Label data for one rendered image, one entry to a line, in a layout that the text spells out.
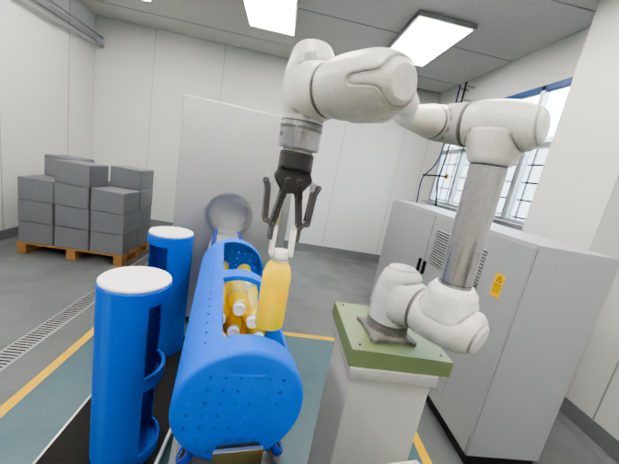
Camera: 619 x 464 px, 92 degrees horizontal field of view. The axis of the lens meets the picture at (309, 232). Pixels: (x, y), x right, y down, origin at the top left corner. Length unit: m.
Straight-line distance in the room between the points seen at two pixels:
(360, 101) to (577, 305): 1.96
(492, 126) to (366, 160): 5.10
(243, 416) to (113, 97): 6.18
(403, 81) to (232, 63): 5.65
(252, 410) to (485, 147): 0.88
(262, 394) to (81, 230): 4.02
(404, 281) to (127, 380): 1.19
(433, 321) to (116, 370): 1.23
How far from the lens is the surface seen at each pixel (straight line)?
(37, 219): 4.82
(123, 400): 1.64
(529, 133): 0.96
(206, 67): 6.16
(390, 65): 0.51
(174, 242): 2.12
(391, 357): 1.14
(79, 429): 2.14
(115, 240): 4.41
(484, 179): 0.98
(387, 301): 1.13
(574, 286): 2.22
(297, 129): 0.63
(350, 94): 0.52
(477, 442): 2.47
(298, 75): 0.63
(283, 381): 0.74
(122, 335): 1.46
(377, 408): 1.26
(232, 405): 0.75
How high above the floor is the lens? 1.62
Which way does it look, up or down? 12 degrees down
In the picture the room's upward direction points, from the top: 11 degrees clockwise
